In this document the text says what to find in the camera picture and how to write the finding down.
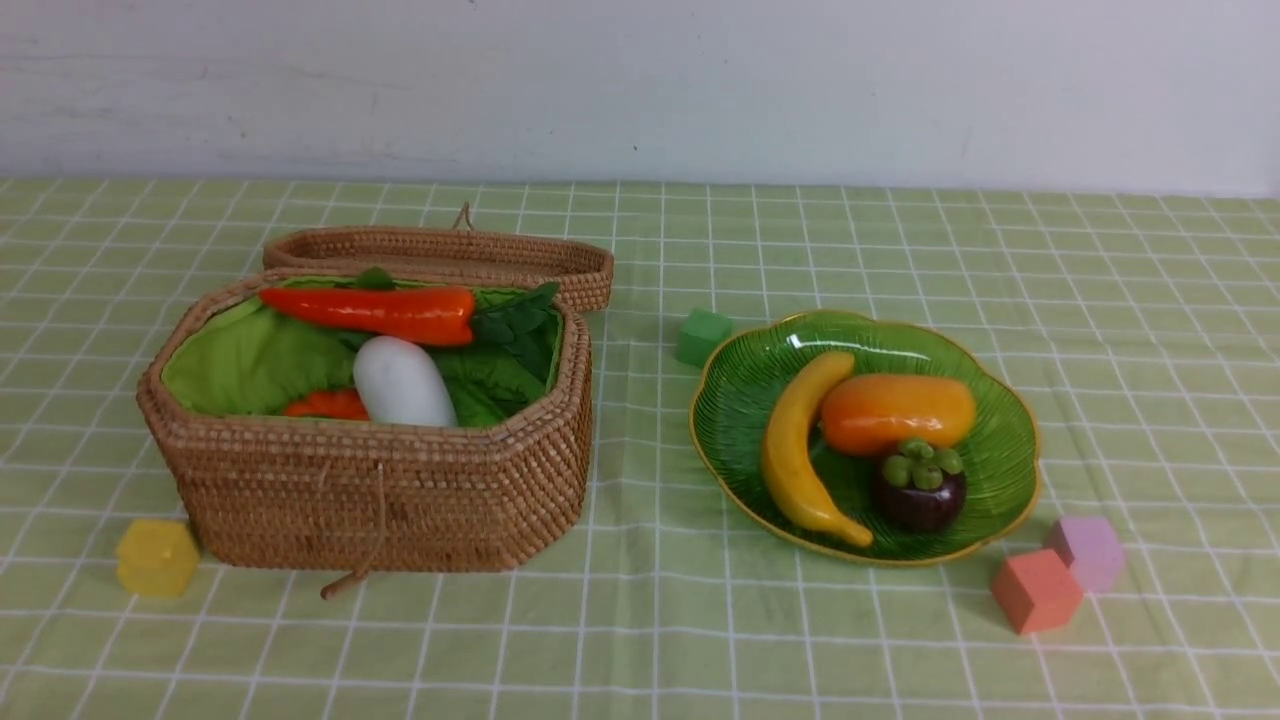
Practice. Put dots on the wicker basket lid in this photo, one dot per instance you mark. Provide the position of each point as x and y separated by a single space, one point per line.
584 272

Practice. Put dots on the woven wicker basket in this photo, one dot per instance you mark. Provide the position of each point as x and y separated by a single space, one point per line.
268 486

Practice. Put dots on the green foam cube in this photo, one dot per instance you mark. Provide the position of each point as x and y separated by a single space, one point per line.
700 334

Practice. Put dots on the yellow foam cube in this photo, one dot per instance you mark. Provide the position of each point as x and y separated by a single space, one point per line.
157 558

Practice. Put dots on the orange tomato with leaves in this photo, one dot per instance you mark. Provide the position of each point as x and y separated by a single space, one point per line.
338 404

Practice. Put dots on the green checkered tablecloth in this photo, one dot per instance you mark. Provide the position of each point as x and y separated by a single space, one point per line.
1141 330

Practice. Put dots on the red chili pepper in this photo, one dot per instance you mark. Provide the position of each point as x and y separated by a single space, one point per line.
380 312

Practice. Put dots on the white radish with leaves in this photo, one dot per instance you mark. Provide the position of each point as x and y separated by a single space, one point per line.
400 382

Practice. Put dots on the yellow banana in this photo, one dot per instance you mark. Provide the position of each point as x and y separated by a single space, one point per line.
788 472

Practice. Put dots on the pink foam cube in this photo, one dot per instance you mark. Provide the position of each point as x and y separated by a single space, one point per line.
1089 547

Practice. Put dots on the purple mangosteen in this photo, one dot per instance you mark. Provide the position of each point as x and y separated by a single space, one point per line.
920 487

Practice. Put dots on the orange mango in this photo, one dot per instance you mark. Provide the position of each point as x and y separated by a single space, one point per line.
871 414

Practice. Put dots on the green glass plate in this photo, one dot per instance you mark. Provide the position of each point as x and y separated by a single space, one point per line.
745 375

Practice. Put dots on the orange foam cube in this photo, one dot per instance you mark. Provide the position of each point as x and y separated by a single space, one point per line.
1036 591

